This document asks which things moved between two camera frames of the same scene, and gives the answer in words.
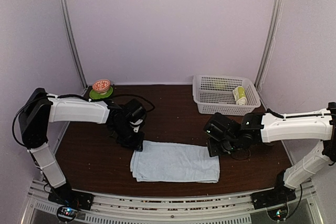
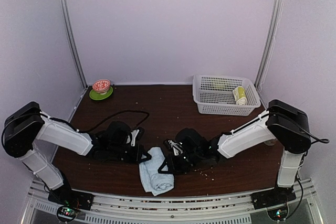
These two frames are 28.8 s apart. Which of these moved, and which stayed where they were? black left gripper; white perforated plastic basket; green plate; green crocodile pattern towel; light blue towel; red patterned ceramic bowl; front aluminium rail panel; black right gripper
Moved: light blue towel; black right gripper; black left gripper
Stayed: front aluminium rail panel; red patterned ceramic bowl; green crocodile pattern towel; white perforated plastic basket; green plate
